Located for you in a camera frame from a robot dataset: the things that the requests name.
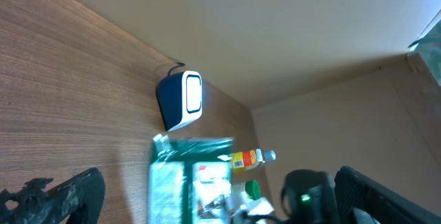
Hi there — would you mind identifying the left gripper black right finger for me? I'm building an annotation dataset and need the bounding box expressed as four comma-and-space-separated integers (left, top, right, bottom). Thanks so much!
334, 166, 440, 224

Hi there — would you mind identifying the green lid jar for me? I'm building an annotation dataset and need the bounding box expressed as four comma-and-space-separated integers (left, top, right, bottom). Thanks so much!
232, 180, 262, 201

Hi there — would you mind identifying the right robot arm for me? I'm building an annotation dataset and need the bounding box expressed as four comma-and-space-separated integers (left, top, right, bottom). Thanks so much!
280, 169, 340, 224

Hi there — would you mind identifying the white barcode scanner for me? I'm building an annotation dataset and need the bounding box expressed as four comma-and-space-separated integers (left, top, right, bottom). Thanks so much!
156, 70, 203, 132

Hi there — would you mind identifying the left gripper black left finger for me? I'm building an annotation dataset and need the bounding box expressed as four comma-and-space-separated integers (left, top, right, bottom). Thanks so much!
1, 167, 105, 224

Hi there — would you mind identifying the clear yellow liquid bottle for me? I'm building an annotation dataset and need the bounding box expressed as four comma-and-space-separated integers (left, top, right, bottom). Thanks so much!
231, 149, 276, 174

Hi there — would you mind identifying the black scanner cable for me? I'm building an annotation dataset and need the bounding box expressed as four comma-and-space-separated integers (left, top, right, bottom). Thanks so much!
167, 61, 186, 77

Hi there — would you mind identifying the green gloves package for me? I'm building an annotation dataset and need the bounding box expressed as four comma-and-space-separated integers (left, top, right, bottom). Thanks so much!
148, 134, 233, 224

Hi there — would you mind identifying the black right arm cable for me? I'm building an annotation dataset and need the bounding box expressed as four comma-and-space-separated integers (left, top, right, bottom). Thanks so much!
237, 210, 287, 224

